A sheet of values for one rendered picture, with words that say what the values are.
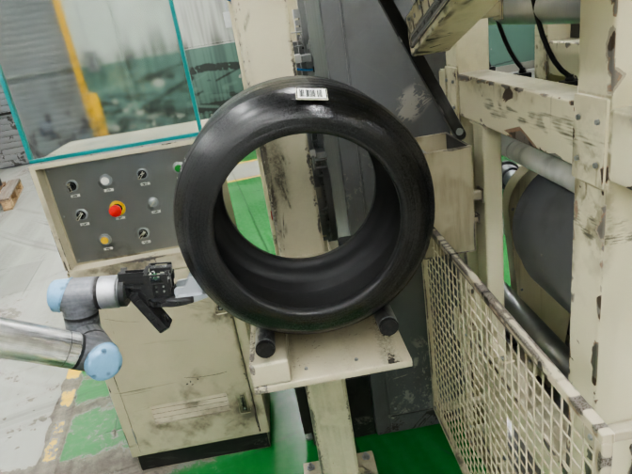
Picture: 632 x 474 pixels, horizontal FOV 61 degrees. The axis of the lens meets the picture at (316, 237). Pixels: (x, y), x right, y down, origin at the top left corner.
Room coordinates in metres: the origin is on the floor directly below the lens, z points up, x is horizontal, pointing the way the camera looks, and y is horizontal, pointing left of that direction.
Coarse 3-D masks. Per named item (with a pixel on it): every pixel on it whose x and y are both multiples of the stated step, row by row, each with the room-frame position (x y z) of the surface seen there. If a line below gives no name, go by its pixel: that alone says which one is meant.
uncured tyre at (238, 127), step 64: (256, 128) 1.02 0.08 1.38; (320, 128) 1.02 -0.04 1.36; (384, 128) 1.04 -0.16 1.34; (192, 192) 1.02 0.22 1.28; (384, 192) 1.29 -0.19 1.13; (192, 256) 1.02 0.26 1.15; (256, 256) 1.28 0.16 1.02; (320, 256) 1.30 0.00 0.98; (384, 256) 1.23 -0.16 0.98; (256, 320) 1.02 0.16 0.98; (320, 320) 1.02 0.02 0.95
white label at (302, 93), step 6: (300, 90) 1.04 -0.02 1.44; (306, 90) 1.05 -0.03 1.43; (312, 90) 1.05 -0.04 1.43; (318, 90) 1.05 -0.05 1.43; (324, 90) 1.05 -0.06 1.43; (300, 96) 1.03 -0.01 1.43; (306, 96) 1.03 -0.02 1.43; (312, 96) 1.03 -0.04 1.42; (318, 96) 1.03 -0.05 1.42; (324, 96) 1.03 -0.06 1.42
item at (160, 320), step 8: (136, 296) 1.10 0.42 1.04; (136, 304) 1.10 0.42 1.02; (144, 304) 1.10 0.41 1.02; (144, 312) 1.09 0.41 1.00; (152, 312) 1.09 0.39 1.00; (160, 312) 1.12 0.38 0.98; (152, 320) 1.09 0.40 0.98; (160, 320) 1.09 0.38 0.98; (168, 320) 1.12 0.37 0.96; (160, 328) 1.09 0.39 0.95
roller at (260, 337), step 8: (256, 328) 1.09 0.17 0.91; (256, 336) 1.06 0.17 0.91; (264, 336) 1.04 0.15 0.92; (272, 336) 1.05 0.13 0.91; (256, 344) 1.03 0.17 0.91; (264, 344) 1.02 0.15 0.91; (272, 344) 1.02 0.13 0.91; (256, 352) 1.02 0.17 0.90; (264, 352) 1.02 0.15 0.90; (272, 352) 1.02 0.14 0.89
